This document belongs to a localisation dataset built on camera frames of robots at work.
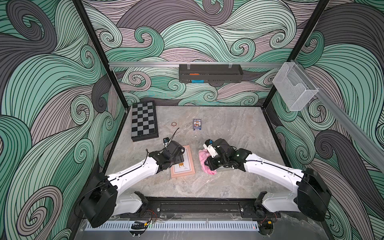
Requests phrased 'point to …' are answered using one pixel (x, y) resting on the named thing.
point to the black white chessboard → (144, 121)
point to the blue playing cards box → (197, 124)
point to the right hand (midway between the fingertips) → (207, 162)
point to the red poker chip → (174, 124)
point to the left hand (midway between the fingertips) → (177, 155)
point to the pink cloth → (204, 155)
